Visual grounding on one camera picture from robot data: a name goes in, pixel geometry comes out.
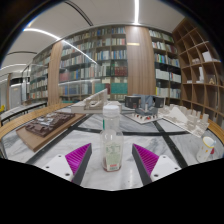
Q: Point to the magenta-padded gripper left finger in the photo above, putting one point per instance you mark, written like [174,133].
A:
[78,158]

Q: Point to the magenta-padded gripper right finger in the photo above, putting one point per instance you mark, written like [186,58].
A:
[146,158]

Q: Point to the clear plastic drink bottle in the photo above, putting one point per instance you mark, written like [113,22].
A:
[111,146]

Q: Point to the brown model on wooden board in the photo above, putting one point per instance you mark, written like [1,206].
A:
[46,125]

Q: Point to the white city block model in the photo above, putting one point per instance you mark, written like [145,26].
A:
[185,118]

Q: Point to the white building model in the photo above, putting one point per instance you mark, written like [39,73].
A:
[90,103]

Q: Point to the flat round red coaster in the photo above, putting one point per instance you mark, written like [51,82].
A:
[212,151]

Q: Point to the curved wooden slat bench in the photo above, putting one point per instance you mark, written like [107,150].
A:
[20,121]

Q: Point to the shaded wooden bookshelf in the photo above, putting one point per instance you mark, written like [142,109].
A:
[40,76]

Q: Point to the wide wooden bookshelf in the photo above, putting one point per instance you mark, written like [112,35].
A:
[93,63]

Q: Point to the narrow wooden bookshelf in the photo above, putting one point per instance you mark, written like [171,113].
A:
[165,63]

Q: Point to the wooden cubby shelf unit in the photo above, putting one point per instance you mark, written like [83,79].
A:
[200,76]

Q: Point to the straight ceiling light strip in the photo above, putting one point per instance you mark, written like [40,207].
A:
[137,11]

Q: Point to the small brass wall plaque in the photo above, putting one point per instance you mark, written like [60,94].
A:
[133,44]

